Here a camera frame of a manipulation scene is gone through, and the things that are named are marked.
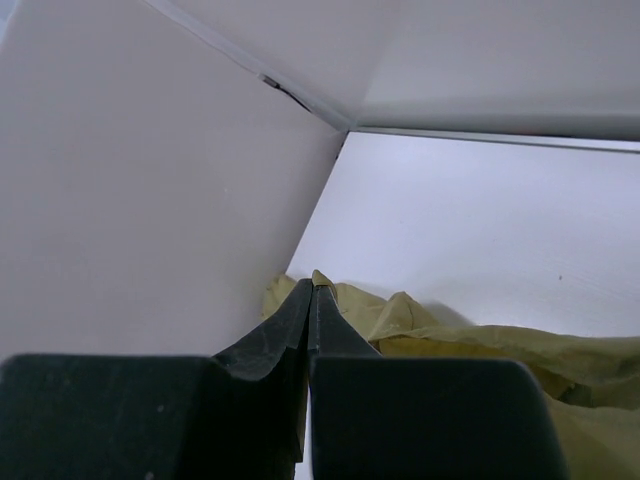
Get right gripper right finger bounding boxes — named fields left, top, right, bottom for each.
left=308, top=286, right=570, bottom=479

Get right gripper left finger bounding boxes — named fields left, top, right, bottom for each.
left=1, top=279, right=313, bottom=479

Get tan hooded zip jacket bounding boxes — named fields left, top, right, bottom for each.
left=262, top=272, right=639, bottom=479

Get right aluminium side rail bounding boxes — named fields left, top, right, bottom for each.
left=353, top=127, right=639, bottom=154

